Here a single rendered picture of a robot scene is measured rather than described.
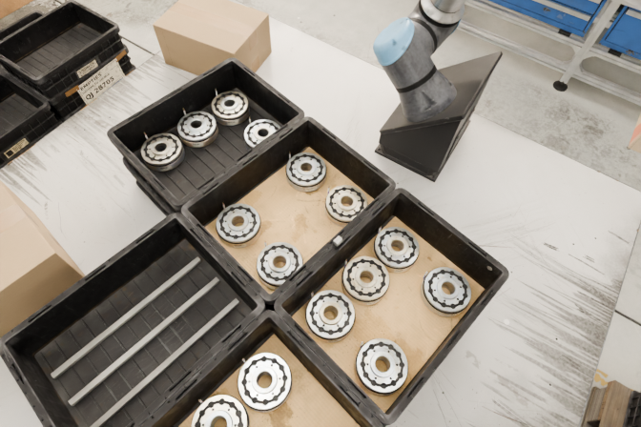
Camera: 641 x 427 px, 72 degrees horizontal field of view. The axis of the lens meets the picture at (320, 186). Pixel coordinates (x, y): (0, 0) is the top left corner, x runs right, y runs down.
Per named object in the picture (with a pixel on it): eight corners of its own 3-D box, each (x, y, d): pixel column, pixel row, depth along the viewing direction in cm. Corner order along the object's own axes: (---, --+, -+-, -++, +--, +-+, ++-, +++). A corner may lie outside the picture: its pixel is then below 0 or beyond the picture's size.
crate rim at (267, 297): (307, 119, 114) (308, 113, 112) (397, 190, 103) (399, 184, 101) (179, 213, 98) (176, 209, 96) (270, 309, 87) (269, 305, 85)
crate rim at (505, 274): (398, 190, 103) (400, 184, 101) (508, 276, 92) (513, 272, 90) (270, 309, 87) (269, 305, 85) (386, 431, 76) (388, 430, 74)
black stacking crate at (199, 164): (237, 87, 132) (233, 57, 123) (306, 143, 122) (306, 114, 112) (121, 161, 116) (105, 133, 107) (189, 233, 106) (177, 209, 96)
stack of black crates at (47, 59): (110, 77, 225) (71, -2, 188) (152, 102, 217) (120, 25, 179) (43, 125, 207) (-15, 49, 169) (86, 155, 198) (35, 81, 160)
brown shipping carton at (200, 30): (272, 52, 158) (269, 13, 144) (239, 91, 147) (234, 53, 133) (200, 27, 164) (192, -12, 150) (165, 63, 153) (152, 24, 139)
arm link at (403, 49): (384, 91, 119) (359, 49, 113) (412, 61, 123) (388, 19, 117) (417, 86, 108) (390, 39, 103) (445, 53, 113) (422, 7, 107)
